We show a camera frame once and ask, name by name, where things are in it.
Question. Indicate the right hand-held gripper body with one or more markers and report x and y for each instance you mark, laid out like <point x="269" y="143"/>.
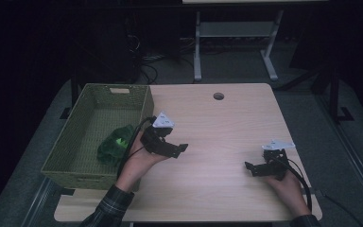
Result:
<point x="275" y="164"/>

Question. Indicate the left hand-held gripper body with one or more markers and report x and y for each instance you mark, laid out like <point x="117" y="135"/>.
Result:
<point x="156" y="140"/>

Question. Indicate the green knitted cloth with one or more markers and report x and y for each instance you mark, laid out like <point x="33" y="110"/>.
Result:
<point x="110" y="151"/>

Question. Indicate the green woven basket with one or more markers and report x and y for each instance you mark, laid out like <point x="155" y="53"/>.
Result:
<point x="75" y="170"/>

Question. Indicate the person's left hand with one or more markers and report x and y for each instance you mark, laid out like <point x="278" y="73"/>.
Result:
<point x="138" y="164"/>

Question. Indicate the person's right hand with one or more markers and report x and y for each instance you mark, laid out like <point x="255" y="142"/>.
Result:
<point x="288" y="192"/>

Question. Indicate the grey tape strip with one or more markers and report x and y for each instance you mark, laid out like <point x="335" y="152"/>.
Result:
<point x="313" y="191"/>

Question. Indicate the black metal stand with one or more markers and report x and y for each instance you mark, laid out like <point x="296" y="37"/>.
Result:
<point x="334" y="94"/>
<point x="73" y="91"/>

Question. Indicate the white metal stand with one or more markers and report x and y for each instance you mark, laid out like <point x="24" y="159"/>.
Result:
<point x="236" y="29"/>

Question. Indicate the metal floor rail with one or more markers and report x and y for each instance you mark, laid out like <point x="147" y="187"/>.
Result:
<point x="38" y="201"/>
<point x="353" y="157"/>

